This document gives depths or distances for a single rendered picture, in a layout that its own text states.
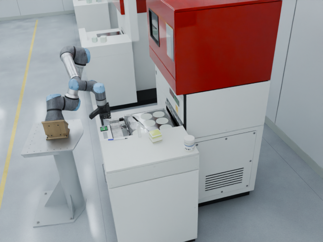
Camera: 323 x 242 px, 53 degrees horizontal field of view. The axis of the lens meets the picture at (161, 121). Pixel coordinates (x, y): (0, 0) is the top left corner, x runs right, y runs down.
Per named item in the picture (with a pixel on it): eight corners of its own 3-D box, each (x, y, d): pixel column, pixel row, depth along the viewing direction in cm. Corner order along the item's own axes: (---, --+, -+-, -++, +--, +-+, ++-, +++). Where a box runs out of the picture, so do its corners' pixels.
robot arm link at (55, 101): (44, 111, 260) (43, 95, 263) (60, 112, 268) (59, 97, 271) (49, 108, 251) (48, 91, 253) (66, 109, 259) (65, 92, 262)
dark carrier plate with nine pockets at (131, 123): (164, 109, 276) (164, 109, 276) (176, 131, 248) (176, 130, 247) (124, 116, 269) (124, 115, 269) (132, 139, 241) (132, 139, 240)
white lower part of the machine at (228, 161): (218, 147, 374) (222, 83, 330) (253, 196, 307) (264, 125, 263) (159, 159, 360) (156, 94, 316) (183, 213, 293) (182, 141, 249)
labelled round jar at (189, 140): (192, 145, 220) (192, 134, 215) (195, 151, 214) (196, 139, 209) (182, 147, 219) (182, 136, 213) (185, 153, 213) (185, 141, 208)
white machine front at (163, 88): (159, 94, 316) (157, 55, 295) (186, 140, 250) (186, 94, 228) (155, 94, 316) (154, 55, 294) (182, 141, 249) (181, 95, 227)
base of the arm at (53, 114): (43, 121, 249) (42, 108, 250) (46, 125, 263) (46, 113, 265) (63, 119, 251) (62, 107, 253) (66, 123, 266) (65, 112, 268)
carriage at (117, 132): (118, 122, 270) (118, 119, 268) (126, 147, 240) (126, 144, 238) (109, 124, 268) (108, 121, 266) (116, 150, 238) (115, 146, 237)
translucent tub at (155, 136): (158, 136, 231) (157, 128, 227) (162, 141, 225) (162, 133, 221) (148, 139, 228) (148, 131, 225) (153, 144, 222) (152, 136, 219)
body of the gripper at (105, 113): (111, 119, 236) (109, 105, 229) (99, 121, 234) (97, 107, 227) (110, 114, 242) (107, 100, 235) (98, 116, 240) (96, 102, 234)
